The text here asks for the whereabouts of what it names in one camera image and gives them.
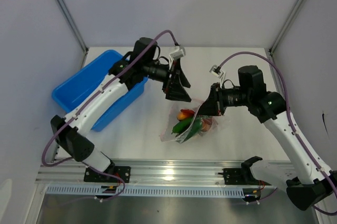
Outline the white slotted cable duct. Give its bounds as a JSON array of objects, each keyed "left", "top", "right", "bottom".
[{"left": 46, "top": 185, "right": 245, "bottom": 198}]

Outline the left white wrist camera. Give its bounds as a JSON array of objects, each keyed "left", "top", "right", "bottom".
[{"left": 169, "top": 46, "right": 186, "bottom": 64}]

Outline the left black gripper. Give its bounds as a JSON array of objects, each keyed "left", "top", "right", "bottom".
[{"left": 143, "top": 58, "right": 192, "bottom": 103}]

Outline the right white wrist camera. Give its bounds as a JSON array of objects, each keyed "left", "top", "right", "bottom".
[{"left": 210, "top": 65, "right": 226, "bottom": 83}]

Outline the toy steak slice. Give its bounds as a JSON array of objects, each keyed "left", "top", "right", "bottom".
[{"left": 201, "top": 119, "right": 213, "bottom": 133}]

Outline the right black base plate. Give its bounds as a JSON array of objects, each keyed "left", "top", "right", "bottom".
[{"left": 217, "top": 168, "right": 270, "bottom": 186}]

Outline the aluminium mounting rail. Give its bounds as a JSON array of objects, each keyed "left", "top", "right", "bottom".
[{"left": 35, "top": 159, "right": 257, "bottom": 188}]

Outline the green toy cucumber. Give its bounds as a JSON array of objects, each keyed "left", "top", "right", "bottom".
[{"left": 172, "top": 117, "right": 193, "bottom": 134}]

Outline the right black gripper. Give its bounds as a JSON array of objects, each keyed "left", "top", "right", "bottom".
[{"left": 196, "top": 83, "right": 251, "bottom": 117}]

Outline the clear pink-dotted zip bag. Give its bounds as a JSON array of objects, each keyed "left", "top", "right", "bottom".
[{"left": 160, "top": 99, "right": 230, "bottom": 143}]

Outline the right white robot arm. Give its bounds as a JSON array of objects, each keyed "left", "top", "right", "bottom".
[{"left": 197, "top": 65, "right": 336, "bottom": 210}]

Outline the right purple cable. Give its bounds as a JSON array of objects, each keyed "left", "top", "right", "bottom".
[{"left": 218, "top": 51, "right": 337, "bottom": 217}]

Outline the yellow toy mango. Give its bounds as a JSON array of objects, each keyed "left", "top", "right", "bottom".
[{"left": 177, "top": 112, "right": 189, "bottom": 120}]

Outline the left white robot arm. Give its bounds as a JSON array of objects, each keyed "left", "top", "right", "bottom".
[{"left": 51, "top": 37, "right": 192, "bottom": 182}]

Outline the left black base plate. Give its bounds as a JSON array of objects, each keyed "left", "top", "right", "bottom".
[{"left": 84, "top": 166, "right": 131, "bottom": 183}]

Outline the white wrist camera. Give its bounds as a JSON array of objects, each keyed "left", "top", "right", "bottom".
[
  {"left": 210, "top": 65, "right": 226, "bottom": 83},
  {"left": 169, "top": 46, "right": 186, "bottom": 64}
]

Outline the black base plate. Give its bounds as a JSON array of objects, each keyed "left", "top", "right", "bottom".
[
  {"left": 84, "top": 166, "right": 131, "bottom": 183},
  {"left": 217, "top": 168, "right": 270, "bottom": 186}
]

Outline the blue plastic bin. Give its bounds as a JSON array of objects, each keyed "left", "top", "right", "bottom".
[{"left": 52, "top": 49, "right": 148, "bottom": 132}]

